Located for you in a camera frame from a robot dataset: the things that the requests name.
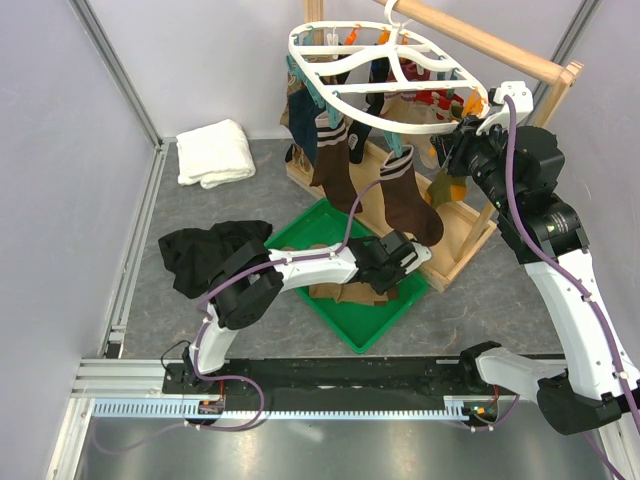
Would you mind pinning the teal clothes peg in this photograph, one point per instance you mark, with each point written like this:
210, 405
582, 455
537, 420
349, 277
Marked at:
331, 117
394, 141

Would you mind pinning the tan sock in bin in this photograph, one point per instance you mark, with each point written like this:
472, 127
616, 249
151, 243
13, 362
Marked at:
357, 293

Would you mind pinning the brown striped sock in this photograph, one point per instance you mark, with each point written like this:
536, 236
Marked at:
332, 167
405, 208

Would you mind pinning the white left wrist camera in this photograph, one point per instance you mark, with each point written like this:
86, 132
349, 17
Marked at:
419, 255

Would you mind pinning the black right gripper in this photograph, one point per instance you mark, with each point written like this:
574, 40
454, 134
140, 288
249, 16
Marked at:
453, 146

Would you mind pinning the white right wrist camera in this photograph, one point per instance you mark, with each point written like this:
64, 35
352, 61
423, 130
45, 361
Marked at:
515, 101

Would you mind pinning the white oval sock hanger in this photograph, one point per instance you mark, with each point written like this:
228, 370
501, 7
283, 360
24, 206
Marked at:
339, 59

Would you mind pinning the olive striped hanging sock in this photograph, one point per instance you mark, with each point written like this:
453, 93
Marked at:
446, 188

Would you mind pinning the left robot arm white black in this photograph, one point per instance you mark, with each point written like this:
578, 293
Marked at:
248, 282

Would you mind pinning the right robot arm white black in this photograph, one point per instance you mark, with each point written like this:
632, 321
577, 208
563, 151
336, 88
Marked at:
599, 382

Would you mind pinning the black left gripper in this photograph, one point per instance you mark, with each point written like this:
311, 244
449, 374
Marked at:
382, 287

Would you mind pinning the argyle brown orange sock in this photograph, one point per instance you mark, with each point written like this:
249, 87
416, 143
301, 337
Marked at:
298, 157

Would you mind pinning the beige red hanging sock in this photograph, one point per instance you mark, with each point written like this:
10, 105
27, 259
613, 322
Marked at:
423, 107

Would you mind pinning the black cloth pile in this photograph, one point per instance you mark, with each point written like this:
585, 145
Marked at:
193, 255

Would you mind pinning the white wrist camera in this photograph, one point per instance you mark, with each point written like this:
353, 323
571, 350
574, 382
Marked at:
515, 101
419, 255

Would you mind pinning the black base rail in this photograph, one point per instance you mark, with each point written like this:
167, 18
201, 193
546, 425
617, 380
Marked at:
424, 375

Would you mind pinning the wooden rack frame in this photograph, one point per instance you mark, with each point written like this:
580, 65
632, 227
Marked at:
466, 230

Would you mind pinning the green plastic bin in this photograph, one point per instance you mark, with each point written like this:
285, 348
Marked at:
359, 326

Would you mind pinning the white folded towel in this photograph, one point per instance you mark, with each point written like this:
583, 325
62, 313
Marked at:
213, 155

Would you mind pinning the grey cable duct strip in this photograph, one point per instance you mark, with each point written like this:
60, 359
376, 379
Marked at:
197, 410

